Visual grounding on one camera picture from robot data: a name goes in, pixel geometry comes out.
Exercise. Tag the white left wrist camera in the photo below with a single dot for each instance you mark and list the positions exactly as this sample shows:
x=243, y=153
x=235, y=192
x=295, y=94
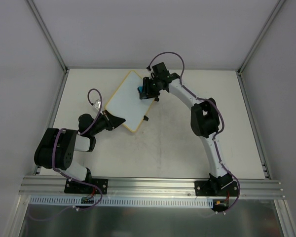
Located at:
x=97, y=105

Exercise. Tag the left aluminium frame post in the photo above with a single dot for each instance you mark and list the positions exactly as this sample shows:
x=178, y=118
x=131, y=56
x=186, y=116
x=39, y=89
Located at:
x=44, y=29

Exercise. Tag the white slotted cable duct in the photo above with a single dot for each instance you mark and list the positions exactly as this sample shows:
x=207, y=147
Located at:
x=124, y=201

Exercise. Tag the right aluminium frame post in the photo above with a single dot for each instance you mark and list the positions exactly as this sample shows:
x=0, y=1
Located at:
x=266, y=26

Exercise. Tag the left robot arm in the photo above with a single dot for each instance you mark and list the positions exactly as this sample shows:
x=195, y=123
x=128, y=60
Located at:
x=57, y=146

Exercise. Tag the blue bone shaped eraser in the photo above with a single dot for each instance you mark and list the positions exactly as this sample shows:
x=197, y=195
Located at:
x=140, y=89

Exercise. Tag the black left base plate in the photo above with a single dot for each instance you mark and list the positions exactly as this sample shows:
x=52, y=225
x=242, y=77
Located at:
x=86, y=187

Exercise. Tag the aluminium front rail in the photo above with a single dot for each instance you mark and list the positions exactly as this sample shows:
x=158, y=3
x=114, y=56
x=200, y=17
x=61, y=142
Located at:
x=156, y=187

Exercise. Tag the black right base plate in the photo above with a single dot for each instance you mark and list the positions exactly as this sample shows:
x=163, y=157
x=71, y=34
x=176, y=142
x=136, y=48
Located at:
x=203, y=188

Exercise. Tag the yellow framed whiteboard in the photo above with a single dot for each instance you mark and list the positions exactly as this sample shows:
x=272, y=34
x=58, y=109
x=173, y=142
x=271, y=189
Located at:
x=125, y=102

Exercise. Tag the aluminium frame post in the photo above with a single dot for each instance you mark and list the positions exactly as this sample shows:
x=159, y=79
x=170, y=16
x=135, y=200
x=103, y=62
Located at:
x=266, y=26
x=44, y=29

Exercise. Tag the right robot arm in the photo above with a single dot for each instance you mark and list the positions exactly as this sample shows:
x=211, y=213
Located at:
x=205, y=120

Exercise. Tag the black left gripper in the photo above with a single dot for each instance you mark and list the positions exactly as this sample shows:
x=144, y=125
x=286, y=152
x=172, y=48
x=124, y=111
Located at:
x=108, y=120

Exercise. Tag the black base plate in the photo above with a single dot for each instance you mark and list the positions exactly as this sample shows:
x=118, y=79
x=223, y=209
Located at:
x=203, y=188
x=86, y=187

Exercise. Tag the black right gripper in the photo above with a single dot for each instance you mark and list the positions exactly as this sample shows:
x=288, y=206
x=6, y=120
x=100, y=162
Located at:
x=147, y=88

